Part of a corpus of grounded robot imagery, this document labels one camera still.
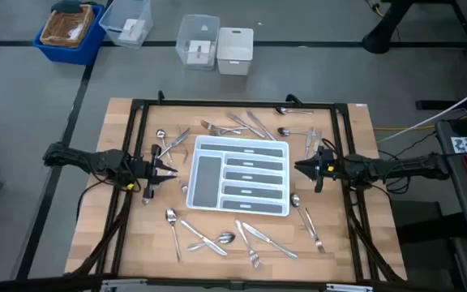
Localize black side cart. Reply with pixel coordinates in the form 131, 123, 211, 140
434, 109, 467, 247

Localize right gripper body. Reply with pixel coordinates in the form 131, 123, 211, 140
315, 144, 343, 194

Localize white cutlery organizer tray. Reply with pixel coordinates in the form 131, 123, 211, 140
185, 135, 291, 217

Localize silver table knife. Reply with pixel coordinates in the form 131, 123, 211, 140
241, 221, 299, 260
156, 127, 191, 159
246, 109, 278, 142
179, 219, 229, 257
304, 127, 314, 160
225, 112, 267, 140

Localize blue plastic bin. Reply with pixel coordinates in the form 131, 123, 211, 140
32, 3, 106, 67

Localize silver metal bracket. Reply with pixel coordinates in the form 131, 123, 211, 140
325, 282, 375, 292
99, 278, 149, 292

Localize clear plastic storage bin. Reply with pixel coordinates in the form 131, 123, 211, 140
98, 0, 155, 50
174, 14, 221, 71

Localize brown wicker basket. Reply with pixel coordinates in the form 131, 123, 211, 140
39, 4, 96, 49

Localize black desk base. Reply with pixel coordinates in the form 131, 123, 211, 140
361, 0, 467, 56

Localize black floor cable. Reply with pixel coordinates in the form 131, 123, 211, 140
75, 178, 112, 223

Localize yellow floor cable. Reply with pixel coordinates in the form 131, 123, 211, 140
373, 124, 437, 133

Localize white cable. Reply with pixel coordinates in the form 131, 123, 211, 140
376, 76, 467, 144

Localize white cardboard box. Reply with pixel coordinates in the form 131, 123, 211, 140
118, 18, 148, 44
186, 39, 213, 66

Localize white plastic bin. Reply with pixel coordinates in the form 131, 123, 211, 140
216, 26, 255, 77

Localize black cloth bundle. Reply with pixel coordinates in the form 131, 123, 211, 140
50, 0, 85, 13

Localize yellow black cable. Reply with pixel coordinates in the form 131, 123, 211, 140
365, 0, 383, 18

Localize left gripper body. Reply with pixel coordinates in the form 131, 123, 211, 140
129, 144, 159, 204

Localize black arm cable loops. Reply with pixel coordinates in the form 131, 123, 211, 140
379, 172, 412, 196

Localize black furniture piece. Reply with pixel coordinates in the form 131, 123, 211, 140
391, 200, 467, 292

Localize black floor bar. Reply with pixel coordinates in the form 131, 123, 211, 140
414, 97, 467, 111

